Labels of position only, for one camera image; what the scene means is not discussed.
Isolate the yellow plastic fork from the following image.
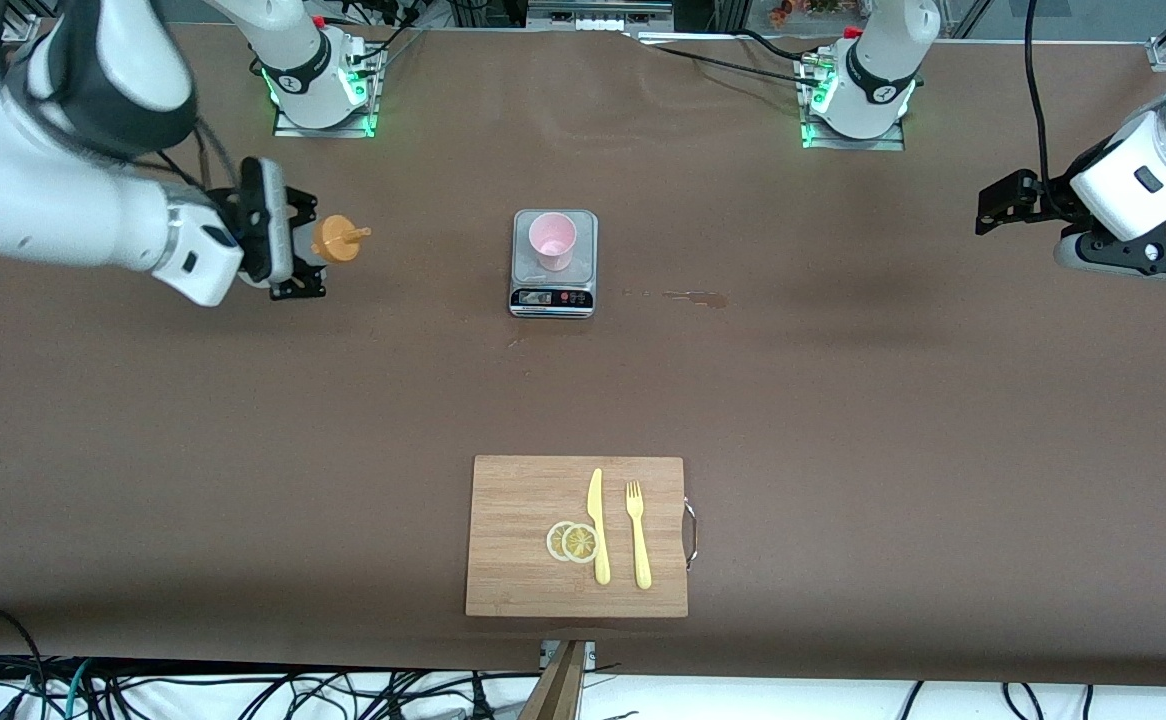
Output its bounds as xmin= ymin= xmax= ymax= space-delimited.
xmin=624 ymin=480 xmax=654 ymax=591

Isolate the black hanging arm cable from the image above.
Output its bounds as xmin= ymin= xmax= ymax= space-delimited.
xmin=1024 ymin=0 xmax=1061 ymax=198

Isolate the wooden cutting board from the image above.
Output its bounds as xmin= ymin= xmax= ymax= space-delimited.
xmin=464 ymin=454 xmax=700 ymax=620

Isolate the white power strip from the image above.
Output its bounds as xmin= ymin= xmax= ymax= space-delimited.
xmin=527 ymin=0 xmax=676 ymax=33

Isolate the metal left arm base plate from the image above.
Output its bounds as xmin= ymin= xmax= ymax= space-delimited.
xmin=799 ymin=50 xmax=908 ymax=152

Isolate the pink plastic cup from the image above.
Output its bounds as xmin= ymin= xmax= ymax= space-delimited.
xmin=527 ymin=211 xmax=578 ymax=273

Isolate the silver digital kitchen scale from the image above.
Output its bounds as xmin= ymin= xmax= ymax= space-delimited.
xmin=508 ymin=207 xmax=600 ymax=320

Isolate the yellow plastic knife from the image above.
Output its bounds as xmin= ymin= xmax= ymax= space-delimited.
xmin=586 ymin=467 xmax=612 ymax=587

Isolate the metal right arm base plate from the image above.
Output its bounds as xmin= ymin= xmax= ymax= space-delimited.
xmin=272 ymin=33 xmax=378 ymax=140

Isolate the wooden camera stand post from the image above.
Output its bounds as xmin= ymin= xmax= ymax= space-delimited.
xmin=517 ymin=639 xmax=597 ymax=720

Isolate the black cable between bases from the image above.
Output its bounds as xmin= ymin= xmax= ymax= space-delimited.
xmin=631 ymin=27 xmax=826 ymax=83

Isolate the white sauce bottle orange cap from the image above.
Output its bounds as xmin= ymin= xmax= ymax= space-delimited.
xmin=311 ymin=214 xmax=373 ymax=265

